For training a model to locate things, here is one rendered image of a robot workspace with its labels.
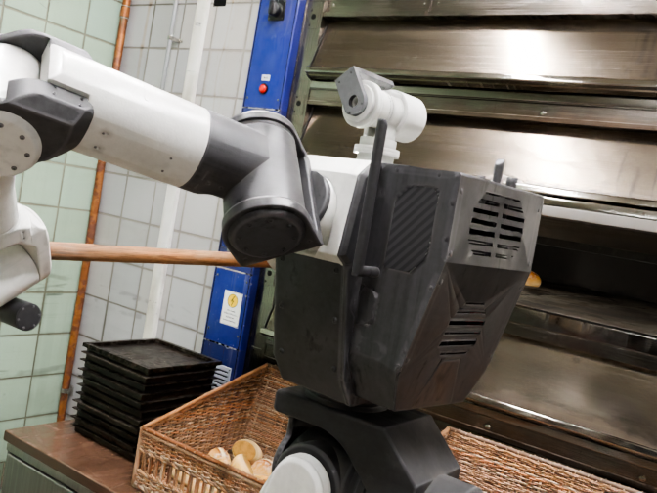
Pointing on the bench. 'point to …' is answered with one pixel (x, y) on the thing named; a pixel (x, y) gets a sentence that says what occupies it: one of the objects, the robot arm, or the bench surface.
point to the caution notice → (231, 308)
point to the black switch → (277, 10)
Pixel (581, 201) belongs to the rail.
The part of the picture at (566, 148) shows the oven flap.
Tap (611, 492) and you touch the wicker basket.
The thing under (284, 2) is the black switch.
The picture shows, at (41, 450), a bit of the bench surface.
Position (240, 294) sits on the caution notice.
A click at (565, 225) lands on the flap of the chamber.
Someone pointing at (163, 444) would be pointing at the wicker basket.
